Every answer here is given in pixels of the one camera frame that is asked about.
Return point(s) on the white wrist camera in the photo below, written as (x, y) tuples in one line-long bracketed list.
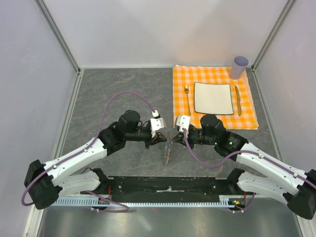
[(157, 123), (182, 123)]

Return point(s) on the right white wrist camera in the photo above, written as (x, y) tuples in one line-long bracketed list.
[(182, 123)]

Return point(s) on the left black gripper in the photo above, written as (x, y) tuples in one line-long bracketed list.
[(158, 138)]

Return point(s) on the white square plate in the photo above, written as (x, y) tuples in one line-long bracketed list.
[(213, 99)]

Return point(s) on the lilac cup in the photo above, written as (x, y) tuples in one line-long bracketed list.
[(239, 65)]

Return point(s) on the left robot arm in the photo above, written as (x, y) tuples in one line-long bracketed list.
[(46, 182)]

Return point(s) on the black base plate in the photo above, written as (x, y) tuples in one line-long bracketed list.
[(132, 189)]

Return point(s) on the orange checkered cloth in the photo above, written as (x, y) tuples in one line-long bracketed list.
[(183, 75)]

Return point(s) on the grey cable duct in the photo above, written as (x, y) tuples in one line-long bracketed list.
[(93, 201)]

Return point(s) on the gold knife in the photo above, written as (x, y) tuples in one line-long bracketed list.
[(239, 110)]

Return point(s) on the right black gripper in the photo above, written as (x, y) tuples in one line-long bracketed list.
[(177, 138)]

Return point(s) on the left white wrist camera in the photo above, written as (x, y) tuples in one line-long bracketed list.
[(157, 123)]

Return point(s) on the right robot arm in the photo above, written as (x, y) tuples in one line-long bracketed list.
[(291, 186)]

